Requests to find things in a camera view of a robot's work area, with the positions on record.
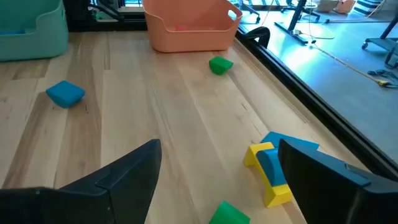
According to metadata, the black frame foot clamp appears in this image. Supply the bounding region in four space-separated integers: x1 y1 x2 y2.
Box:
241 26 271 48

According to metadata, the green wooden block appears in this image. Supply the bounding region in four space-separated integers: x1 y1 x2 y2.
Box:
208 55 234 76

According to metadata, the black stand base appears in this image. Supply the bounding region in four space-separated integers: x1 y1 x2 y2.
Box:
273 0 312 45

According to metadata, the yellow arch block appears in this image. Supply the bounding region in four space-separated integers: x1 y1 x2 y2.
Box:
243 142 294 208

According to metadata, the black wheeled cart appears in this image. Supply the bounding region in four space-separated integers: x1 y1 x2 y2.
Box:
361 15 398 70

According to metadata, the orange plastic bin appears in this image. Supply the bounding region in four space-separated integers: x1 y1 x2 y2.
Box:
142 0 243 53

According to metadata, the green cube block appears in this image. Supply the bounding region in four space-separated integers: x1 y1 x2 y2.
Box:
208 200 251 224

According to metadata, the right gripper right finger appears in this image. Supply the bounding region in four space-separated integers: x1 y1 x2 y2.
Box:
278 138 398 224

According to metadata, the blue rectangular block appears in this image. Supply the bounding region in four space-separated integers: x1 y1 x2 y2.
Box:
260 131 320 152

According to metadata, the small blue half-round block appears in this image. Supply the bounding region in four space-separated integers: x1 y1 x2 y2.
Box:
256 148 287 187

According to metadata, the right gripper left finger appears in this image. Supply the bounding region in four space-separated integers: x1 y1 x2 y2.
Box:
0 139 162 224

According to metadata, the teal plastic bin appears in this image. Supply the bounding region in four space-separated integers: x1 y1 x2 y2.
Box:
0 0 70 62

